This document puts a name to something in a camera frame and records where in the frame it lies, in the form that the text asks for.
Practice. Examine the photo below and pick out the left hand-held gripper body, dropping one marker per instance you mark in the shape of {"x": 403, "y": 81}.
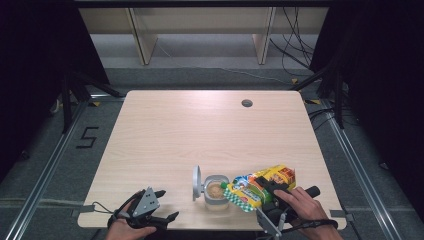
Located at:
{"x": 145, "y": 203}

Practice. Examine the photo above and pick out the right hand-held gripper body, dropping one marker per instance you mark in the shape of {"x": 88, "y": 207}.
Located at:
{"x": 275, "y": 213}

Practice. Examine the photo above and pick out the yellow spout pouch green cap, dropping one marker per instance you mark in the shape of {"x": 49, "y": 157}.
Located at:
{"x": 246, "y": 194}

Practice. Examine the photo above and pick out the clear jar with white lid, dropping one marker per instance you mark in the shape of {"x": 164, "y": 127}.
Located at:
{"x": 197, "y": 181}

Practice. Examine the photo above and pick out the person's right hand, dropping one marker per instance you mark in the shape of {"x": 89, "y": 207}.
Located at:
{"x": 306, "y": 208}

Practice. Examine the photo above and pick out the person's left hand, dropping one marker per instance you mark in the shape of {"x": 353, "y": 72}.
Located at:
{"x": 125, "y": 231}

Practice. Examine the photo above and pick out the brown powder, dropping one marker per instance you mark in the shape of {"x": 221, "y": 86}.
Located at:
{"x": 215, "y": 190}

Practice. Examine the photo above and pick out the black tape digit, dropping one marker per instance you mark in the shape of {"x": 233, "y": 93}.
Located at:
{"x": 87, "y": 137}

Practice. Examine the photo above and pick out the black metal stand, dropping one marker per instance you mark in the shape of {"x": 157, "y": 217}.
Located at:
{"x": 338, "y": 96}
{"x": 68, "y": 100}

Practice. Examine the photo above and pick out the black curtain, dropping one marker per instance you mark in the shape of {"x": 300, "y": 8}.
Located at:
{"x": 386, "y": 83}
{"x": 36, "y": 66}

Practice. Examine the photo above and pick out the pale wooden shelf unit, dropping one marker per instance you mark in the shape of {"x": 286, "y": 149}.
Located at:
{"x": 200, "y": 20}

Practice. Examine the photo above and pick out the grey table edge bracket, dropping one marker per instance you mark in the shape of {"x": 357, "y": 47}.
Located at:
{"x": 83, "y": 210}

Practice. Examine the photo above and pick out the aluminium floor rail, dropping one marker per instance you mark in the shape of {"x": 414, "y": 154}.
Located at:
{"x": 43, "y": 176}
{"x": 360, "y": 166}

